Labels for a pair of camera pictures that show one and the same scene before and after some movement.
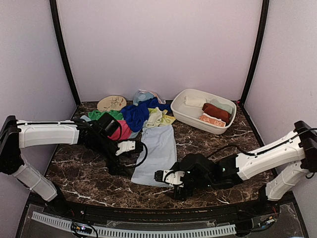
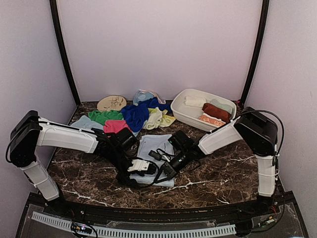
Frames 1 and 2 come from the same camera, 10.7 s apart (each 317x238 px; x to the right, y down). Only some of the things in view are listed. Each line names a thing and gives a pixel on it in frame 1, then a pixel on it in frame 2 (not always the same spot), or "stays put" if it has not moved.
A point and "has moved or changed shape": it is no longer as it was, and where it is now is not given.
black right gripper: [181, 194] -> [169, 170]
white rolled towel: [192, 100] stays put
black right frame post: [257, 50] stays put
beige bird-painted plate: [111, 102] stays put
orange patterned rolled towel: [210, 119] stays put
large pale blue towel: [160, 155] has moved or changed shape
